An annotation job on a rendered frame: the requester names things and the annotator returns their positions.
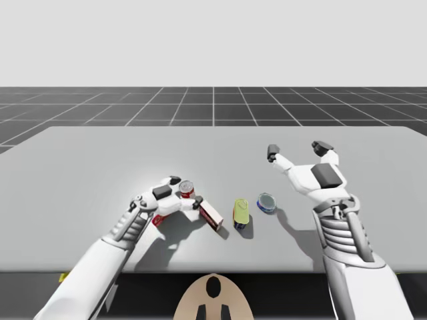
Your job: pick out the red and white can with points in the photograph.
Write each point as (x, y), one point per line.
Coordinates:
(187, 190)

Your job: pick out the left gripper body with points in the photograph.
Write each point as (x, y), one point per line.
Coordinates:
(166, 205)

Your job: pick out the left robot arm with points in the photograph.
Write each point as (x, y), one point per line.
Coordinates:
(96, 263)

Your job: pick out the tan robot part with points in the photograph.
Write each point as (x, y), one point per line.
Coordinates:
(213, 300)

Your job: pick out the blue flat can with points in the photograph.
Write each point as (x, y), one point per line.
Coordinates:
(266, 202)

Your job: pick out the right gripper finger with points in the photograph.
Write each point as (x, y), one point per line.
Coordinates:
(274, 152)
(325, 150)

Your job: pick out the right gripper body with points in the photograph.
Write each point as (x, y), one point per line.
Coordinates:
(305, 181)

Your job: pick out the red and white carton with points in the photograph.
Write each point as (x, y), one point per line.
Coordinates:
(211, 216)

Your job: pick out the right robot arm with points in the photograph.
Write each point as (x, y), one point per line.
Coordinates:
(353, 266)

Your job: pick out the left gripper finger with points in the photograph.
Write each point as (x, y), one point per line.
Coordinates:
(173, 180)
(197, 202)

